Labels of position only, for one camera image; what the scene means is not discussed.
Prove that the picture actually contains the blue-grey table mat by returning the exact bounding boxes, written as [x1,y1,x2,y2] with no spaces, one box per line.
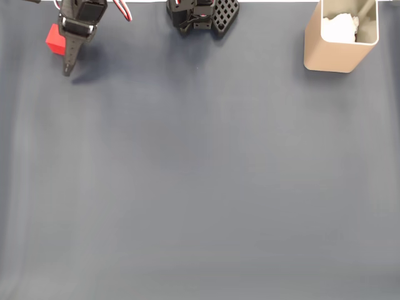
[0,1,400,300]

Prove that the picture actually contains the red white black motor wires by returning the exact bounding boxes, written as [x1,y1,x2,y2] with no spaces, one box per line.
[112,0,134,23]

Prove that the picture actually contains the beige box with metal lining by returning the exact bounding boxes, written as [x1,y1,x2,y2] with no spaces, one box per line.
[303,0,380,74]

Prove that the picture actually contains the red cube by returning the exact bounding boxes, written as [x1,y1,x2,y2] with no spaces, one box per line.
[45,23,67,56]

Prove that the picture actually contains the white crumpled tissue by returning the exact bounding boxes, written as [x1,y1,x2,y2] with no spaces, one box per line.
[321,12,360,43]

